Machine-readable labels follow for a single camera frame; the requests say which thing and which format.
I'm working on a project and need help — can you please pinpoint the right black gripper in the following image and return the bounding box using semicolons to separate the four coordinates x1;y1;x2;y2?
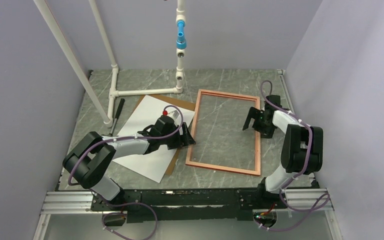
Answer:
242;107;275;139

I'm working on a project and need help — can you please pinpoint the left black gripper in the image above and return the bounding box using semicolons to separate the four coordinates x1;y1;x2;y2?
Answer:
160;122;196;150

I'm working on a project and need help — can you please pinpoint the brown backing board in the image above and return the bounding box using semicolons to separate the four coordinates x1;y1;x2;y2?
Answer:
119;94;195;183

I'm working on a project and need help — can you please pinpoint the white photo sheet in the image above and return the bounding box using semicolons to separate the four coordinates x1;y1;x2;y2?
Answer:
113;95;195;183

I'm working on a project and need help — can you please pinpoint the orange wooden picture frame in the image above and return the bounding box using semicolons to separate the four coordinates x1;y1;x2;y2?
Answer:
185;89;262;177

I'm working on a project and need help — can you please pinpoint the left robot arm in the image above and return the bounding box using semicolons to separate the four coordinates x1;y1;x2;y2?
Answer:
62;115;196;210

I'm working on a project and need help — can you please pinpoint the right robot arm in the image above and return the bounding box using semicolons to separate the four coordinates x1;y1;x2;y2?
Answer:
242;95;324;208

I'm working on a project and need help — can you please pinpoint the white PVC pipe stand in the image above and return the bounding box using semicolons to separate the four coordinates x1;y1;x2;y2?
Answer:
34;0;186;128

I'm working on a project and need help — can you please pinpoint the blue pipe fitting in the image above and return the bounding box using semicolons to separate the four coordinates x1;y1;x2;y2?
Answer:
176;20;187;50

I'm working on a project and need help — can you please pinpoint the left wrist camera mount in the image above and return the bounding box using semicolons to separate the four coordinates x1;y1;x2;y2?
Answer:
163;110;181;126

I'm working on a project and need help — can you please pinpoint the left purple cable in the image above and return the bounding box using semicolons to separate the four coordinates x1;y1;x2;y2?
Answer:
67;105;185;240

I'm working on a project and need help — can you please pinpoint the purple cable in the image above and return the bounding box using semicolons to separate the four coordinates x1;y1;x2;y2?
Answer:
254;80;331;233
67;105;185;240

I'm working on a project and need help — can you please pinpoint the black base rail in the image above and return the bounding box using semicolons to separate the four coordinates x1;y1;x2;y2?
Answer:
90;187;286;223

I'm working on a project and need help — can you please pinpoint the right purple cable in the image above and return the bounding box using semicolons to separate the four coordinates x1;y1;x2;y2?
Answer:
254;80;331;233

